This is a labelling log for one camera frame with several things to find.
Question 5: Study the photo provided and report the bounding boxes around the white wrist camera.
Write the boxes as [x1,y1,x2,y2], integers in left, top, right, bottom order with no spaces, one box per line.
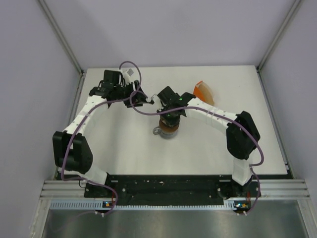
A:
[146,94,160,105]
[121,68,134,84]

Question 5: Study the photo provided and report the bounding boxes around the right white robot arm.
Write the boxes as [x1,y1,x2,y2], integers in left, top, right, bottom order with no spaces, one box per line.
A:
[151,86,261,196]

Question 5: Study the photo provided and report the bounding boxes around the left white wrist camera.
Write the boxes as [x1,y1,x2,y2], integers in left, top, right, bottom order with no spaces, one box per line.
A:
[121,68,134,84]

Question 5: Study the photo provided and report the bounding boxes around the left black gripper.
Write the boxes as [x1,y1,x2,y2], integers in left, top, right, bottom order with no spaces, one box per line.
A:
[114,80,149,108]

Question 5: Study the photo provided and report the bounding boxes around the grey slotted cable duct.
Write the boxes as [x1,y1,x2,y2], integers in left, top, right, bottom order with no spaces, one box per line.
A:
[50,200,251,211]

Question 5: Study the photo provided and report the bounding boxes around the brown wooden dripper ring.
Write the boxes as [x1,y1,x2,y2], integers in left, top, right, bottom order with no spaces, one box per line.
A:
[159,122,179,133]

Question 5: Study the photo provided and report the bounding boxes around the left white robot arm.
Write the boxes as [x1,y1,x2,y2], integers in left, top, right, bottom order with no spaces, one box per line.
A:
[53,69,140,197]

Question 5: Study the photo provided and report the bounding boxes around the orange coffee filter box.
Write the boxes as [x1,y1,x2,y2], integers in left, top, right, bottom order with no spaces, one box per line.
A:
[193,81,205,101]

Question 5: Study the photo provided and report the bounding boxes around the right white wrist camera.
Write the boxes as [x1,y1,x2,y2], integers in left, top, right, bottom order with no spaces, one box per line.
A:
[146,94,160,105]

